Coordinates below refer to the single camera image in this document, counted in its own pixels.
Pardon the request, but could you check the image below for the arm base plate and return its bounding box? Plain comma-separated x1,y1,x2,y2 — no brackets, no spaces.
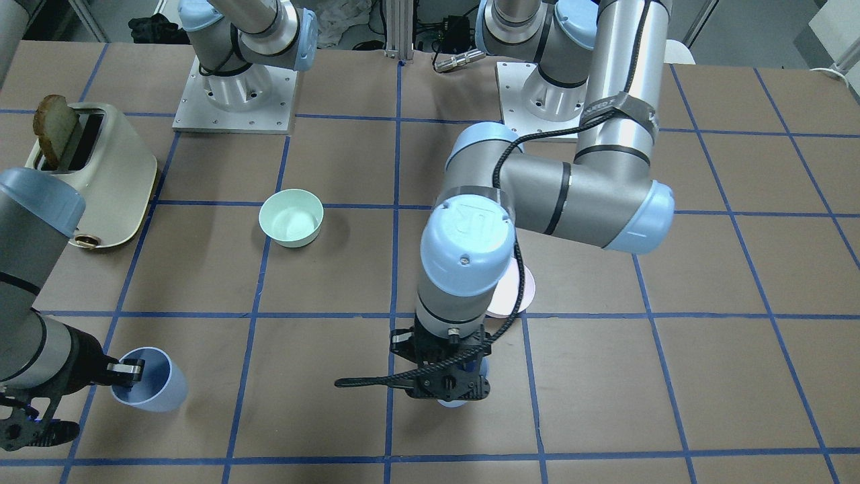
497,61,587,136
172,59,299,135

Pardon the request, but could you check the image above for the pink bowl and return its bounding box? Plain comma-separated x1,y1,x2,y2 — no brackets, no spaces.
485,259,536,319

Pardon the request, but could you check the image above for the blue cup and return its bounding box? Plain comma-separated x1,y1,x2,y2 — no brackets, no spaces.
427,358,491,408
110,347,188,411

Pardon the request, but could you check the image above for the green bowl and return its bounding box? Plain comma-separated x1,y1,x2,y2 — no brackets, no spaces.
258,189,325,248

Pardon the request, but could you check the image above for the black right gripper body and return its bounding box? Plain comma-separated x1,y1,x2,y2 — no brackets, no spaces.
2,323,108,451

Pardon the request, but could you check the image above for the toast slice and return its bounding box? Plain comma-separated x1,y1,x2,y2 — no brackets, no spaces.
32,94,78,171

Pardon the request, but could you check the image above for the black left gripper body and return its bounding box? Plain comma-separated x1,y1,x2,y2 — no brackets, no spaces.
390,319,495,402

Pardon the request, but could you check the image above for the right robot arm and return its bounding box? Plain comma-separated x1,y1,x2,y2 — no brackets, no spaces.
2,1,319,452

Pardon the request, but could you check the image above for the cream toaster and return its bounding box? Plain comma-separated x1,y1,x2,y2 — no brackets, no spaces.
25,102,157,250

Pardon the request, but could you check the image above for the aluminium frame post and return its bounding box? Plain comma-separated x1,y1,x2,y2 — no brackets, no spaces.
381,0,415,63

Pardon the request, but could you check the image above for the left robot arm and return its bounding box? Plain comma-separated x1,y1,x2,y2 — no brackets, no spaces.
335,1,675,402

